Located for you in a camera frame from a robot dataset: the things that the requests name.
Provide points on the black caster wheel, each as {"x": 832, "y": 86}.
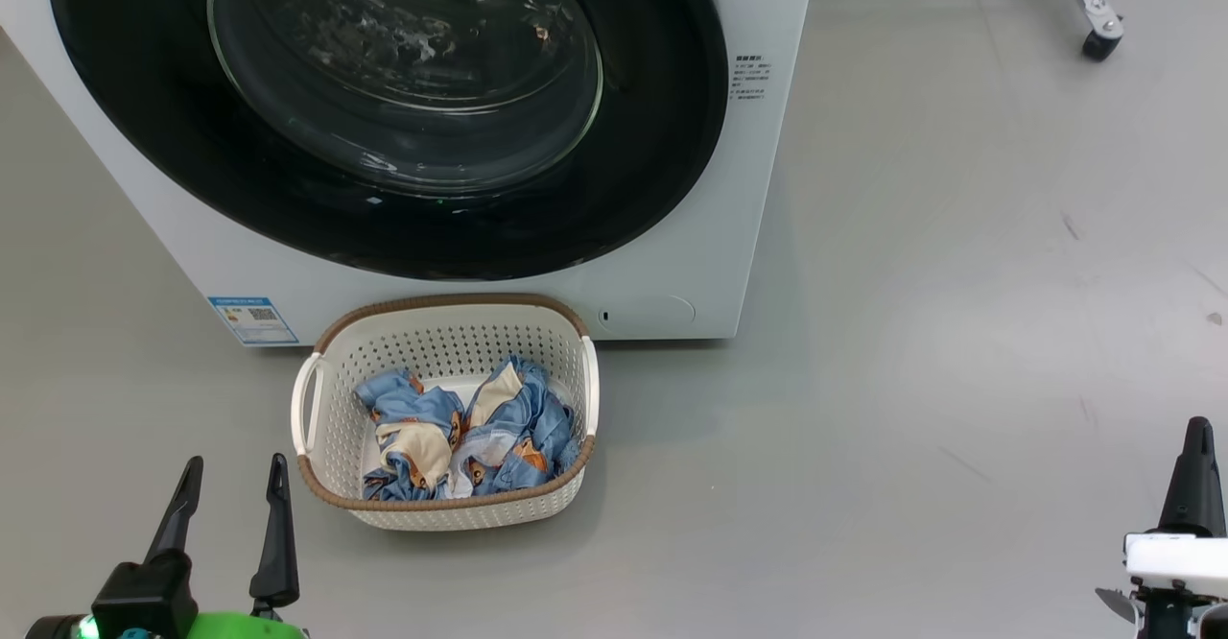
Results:
{"x": 1100, "y": 46}

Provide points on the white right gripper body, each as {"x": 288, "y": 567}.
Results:
{"x": 1175, "y": 555}

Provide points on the round black glass washer door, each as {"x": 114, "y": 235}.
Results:
{"x": 403, "y": 217}

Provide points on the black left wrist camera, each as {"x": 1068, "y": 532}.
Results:
{"x": 144, "y": 596}

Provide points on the cream perforated laundry basket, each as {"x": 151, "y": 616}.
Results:
{"x": 432, "y": 342}

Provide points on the white front-load washing machine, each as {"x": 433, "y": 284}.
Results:
{"x": 144, "y": 217}

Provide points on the blue energy label sticker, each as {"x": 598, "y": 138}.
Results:
{"x": 254, "y": 320}

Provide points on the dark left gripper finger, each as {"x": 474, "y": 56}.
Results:
{"x": 277, "y": 543}
{"x": 180, "y": 514}

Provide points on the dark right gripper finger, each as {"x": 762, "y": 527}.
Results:
{"x": 1194, "y": 495}

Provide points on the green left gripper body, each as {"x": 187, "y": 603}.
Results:
{"x": 249, "y": 627}

